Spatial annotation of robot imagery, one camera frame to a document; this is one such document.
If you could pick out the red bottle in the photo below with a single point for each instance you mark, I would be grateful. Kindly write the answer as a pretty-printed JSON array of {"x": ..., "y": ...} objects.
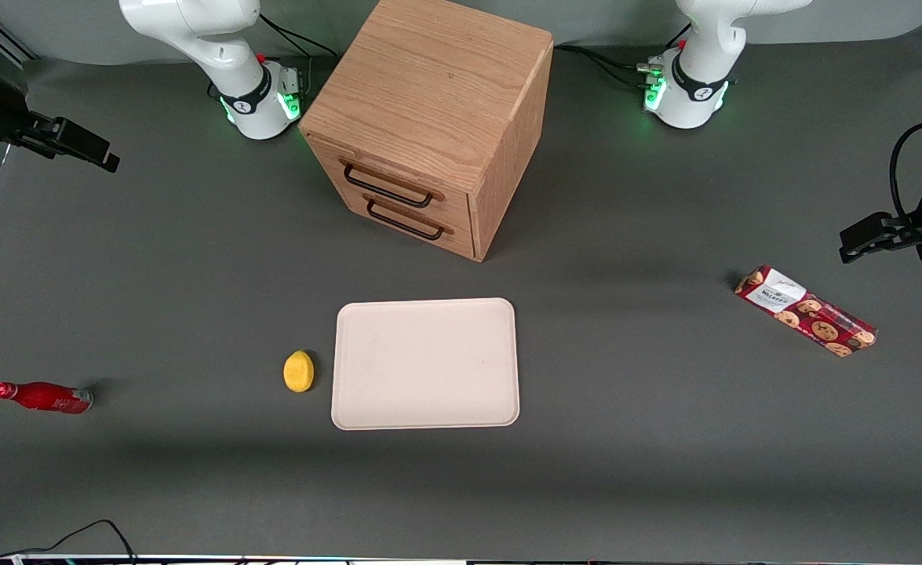
[{"x": 45, "y": 397}]

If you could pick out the yellow lemon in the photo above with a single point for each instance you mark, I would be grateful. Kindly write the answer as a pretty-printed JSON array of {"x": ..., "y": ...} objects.
[{"x": 299, "y": 371}]

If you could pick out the red cookie box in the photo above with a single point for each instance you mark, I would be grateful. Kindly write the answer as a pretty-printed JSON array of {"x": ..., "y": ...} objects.
[{"x": 810, "y": 312}]

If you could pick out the wooden drawer front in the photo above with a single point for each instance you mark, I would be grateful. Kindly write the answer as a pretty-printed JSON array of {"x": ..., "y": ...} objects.
[
  {"x": 453, "y": 205},
  {"x": 460, "y": 239}
]

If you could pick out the wooden drawer cabinet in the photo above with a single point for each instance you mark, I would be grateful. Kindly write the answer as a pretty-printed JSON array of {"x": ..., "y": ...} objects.
[{"x": 429, "y": 86}]

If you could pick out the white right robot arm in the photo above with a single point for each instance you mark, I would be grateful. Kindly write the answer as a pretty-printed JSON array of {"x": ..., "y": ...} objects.
[{"x": 217, "y": 47}]

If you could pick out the cream rectangular tray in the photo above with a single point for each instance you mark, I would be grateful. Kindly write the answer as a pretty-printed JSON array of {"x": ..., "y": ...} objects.
[{"x": 425, "y": 363}]

